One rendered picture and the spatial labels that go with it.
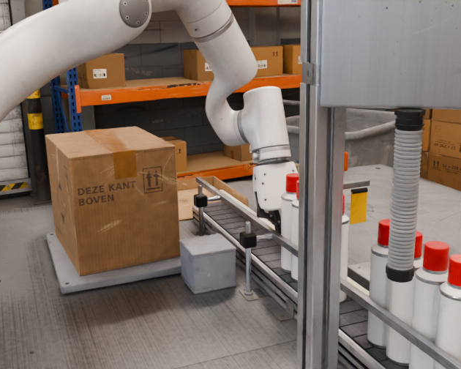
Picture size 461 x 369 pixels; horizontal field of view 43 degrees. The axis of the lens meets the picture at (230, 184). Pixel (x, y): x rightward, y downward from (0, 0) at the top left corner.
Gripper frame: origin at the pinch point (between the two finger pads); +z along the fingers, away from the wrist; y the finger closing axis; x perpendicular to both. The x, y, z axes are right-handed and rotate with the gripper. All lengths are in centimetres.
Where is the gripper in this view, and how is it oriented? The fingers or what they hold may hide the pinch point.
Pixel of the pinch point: (283, 233)
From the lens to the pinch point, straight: 128.0
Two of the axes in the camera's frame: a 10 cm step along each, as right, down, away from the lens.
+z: 1.5, 9.9, -0.5
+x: -3.4, 1.0, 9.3
